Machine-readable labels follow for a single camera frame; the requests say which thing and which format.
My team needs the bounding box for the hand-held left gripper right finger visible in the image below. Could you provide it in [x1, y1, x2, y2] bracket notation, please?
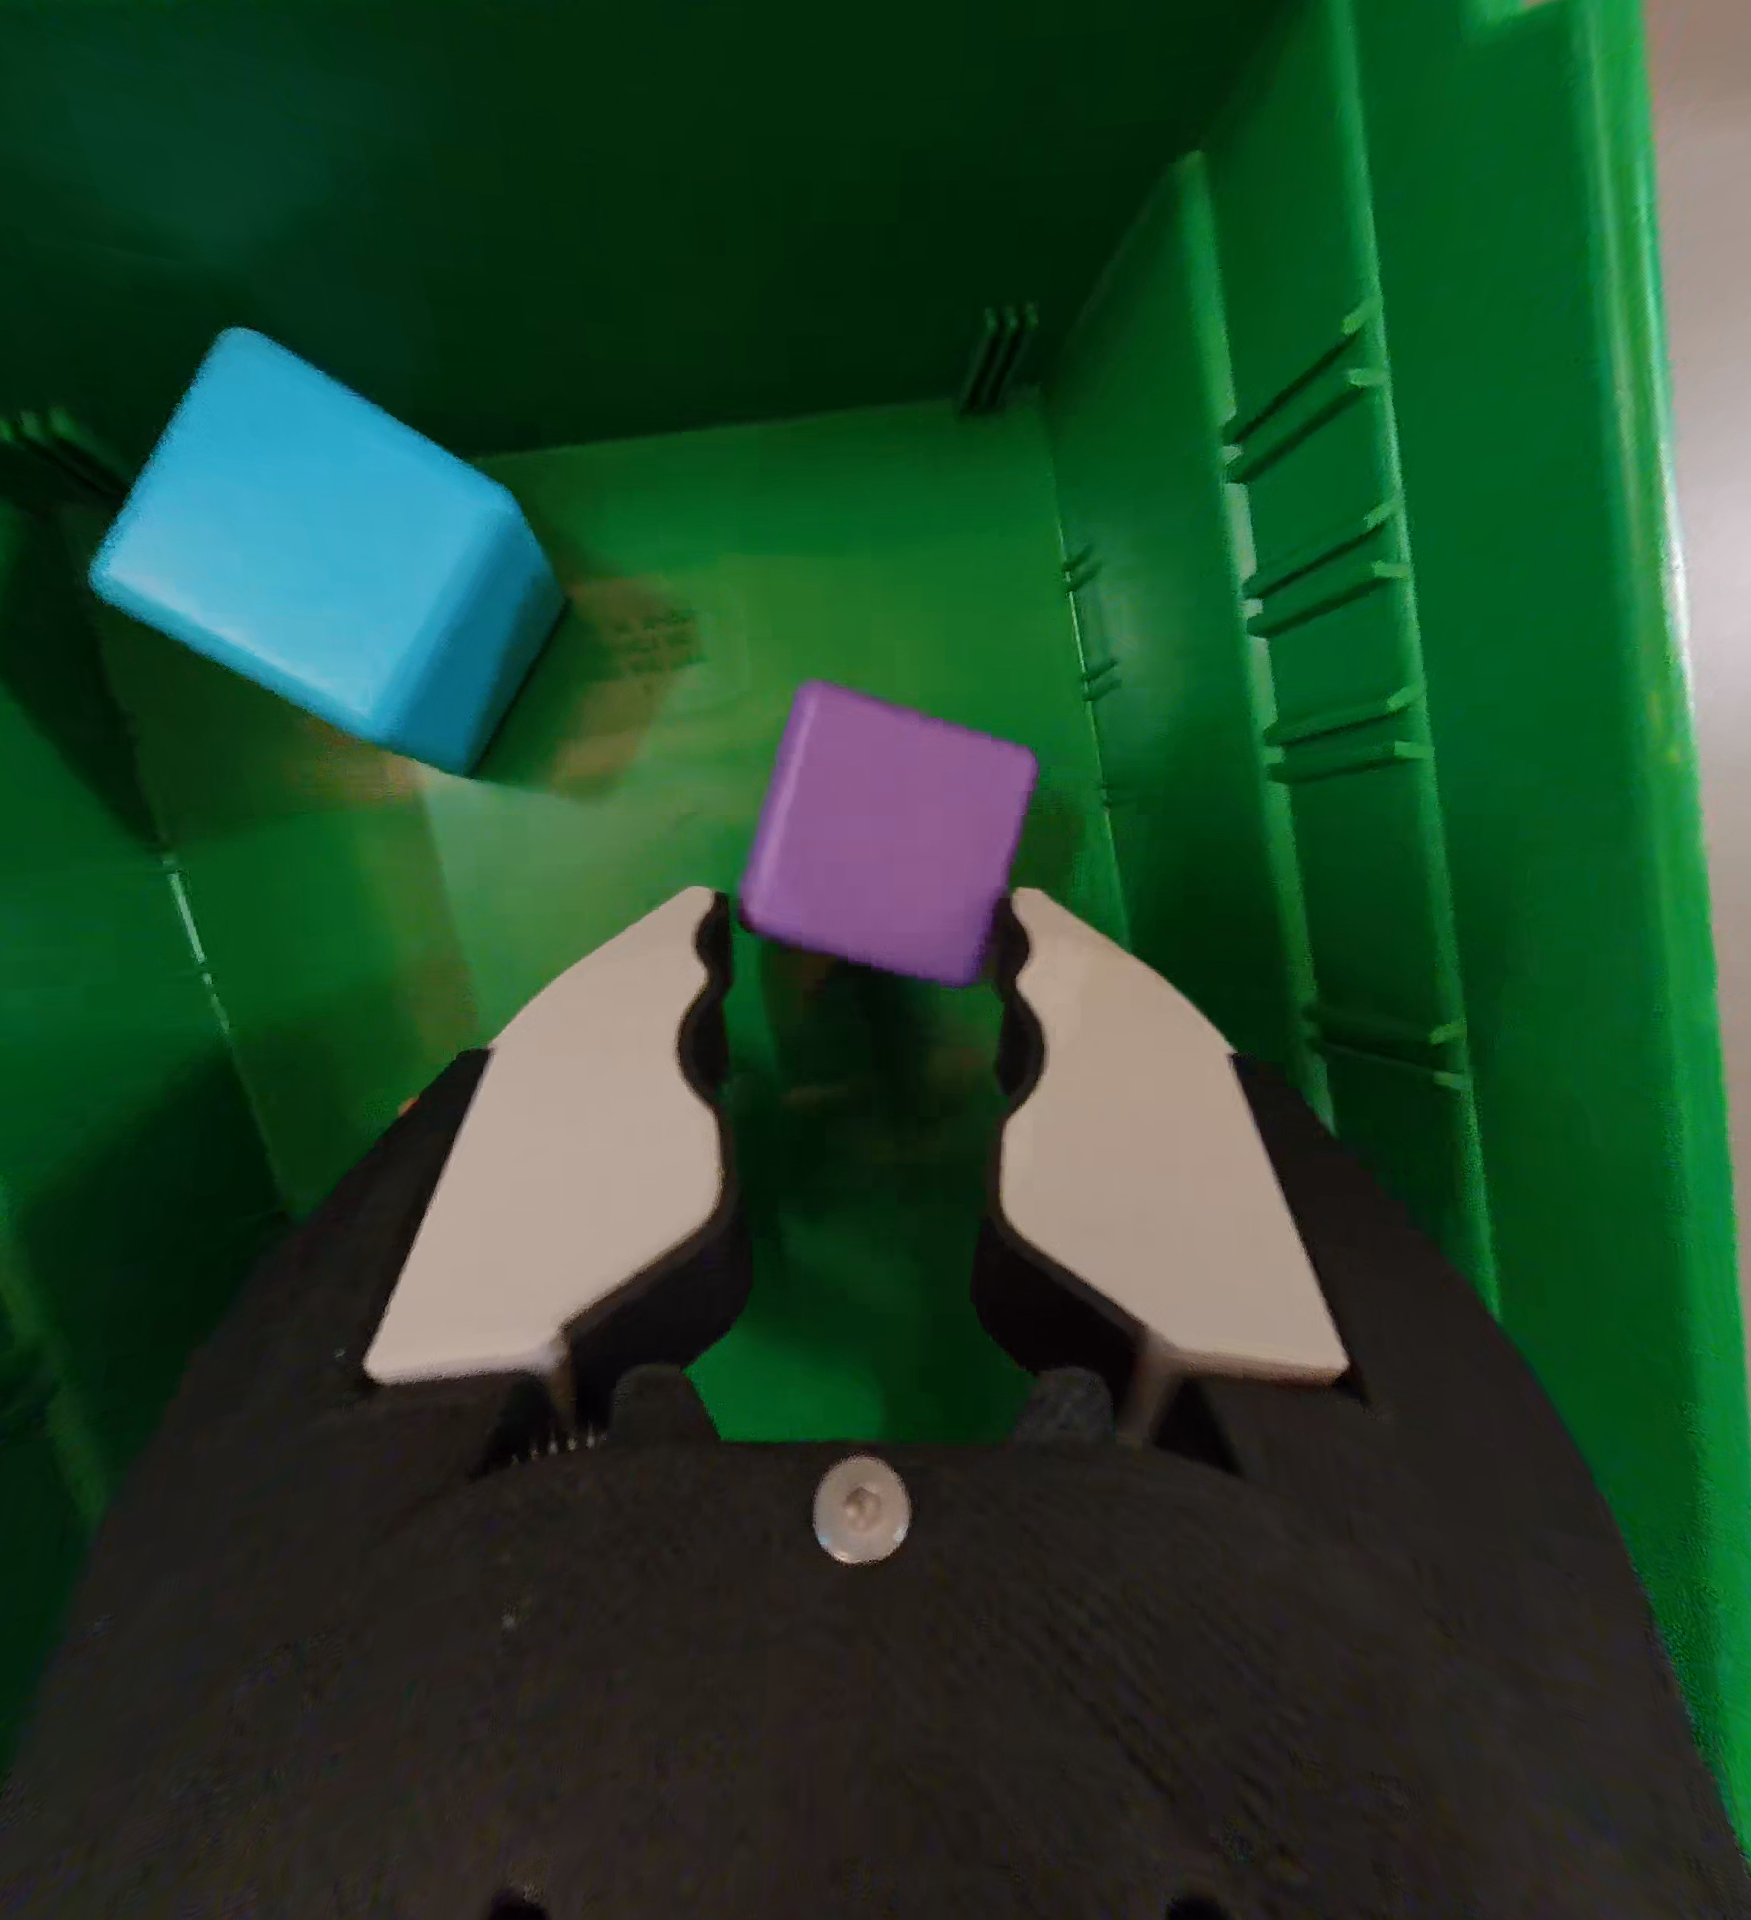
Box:
[971, 891, 1348, 1446]

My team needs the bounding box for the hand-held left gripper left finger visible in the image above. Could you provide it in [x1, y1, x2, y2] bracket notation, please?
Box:
[361, 880, 756, 1426]

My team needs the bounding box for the purple cube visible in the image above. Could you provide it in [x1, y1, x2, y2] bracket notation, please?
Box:
[733, 677, 1039, 992]

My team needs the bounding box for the green plastic bin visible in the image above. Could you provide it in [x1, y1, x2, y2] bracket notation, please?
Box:
[0, 0, 1751, 1920]

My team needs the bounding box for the blue cube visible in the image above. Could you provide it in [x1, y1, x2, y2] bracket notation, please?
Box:
[89, 330, 570, 775]

